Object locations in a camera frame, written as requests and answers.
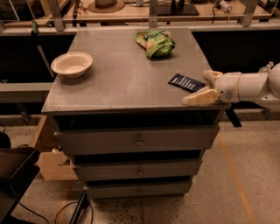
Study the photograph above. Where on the bottom grey drawer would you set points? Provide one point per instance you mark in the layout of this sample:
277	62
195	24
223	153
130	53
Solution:
138	190

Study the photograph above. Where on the top grey drawer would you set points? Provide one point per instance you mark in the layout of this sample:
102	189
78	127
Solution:
87	142

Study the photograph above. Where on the black monitor stand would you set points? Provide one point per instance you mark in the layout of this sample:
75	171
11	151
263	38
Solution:
177	8

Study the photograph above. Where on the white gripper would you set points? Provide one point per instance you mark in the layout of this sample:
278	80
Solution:
228	86

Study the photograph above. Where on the dark blue rxbar wrapper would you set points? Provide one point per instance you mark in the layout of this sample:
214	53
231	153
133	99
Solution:
189	84

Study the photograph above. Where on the tan hat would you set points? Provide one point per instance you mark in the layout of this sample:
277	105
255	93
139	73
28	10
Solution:
106	6

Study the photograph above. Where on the green chip bag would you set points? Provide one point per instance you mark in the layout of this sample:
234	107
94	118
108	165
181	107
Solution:
156	43

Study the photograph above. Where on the grey drawer cabinet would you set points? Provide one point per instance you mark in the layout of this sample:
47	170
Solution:
123	89

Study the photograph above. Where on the light wooden box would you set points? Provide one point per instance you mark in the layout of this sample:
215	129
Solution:
53	163

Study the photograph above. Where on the grey drawer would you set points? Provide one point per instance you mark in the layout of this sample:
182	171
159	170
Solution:
137	170
87	142
138	190

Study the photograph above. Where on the middle grey drawer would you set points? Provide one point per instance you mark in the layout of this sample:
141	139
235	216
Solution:
137	170

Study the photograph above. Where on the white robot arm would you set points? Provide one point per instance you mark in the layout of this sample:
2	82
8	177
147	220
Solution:
262	88

